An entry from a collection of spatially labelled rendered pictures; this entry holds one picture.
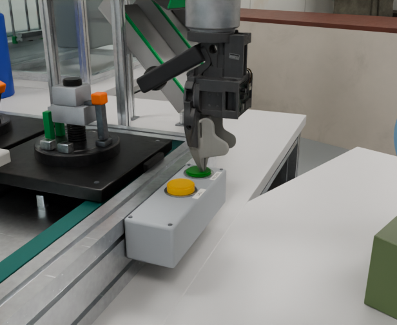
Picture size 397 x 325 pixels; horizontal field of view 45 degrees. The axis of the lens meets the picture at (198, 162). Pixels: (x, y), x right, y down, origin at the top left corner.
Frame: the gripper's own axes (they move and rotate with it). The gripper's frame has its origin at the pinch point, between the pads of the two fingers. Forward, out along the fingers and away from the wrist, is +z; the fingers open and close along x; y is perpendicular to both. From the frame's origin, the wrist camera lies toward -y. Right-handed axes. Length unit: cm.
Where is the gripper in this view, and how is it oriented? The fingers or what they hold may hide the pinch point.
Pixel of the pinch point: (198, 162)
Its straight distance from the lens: 74.8
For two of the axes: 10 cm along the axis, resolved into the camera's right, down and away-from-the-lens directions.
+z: 0.0, 9.3, 3.6
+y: 9.3, 1.3, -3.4
